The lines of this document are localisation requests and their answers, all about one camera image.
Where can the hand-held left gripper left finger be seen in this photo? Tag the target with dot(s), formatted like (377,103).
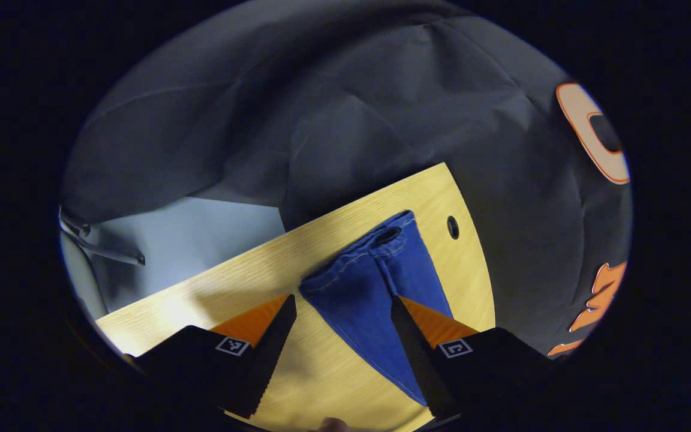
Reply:
(267,354)

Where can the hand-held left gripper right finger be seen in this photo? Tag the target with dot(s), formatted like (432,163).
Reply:
(417,360)

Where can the blue denim jeans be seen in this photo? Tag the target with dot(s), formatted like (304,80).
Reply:
(357,300)

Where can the grey metal bar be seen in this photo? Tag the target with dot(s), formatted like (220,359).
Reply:
(111,254)

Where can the grey upright panel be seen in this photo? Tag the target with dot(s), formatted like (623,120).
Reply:
(81,276)

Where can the black backdrop cloth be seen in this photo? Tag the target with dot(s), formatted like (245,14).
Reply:
(321,108)

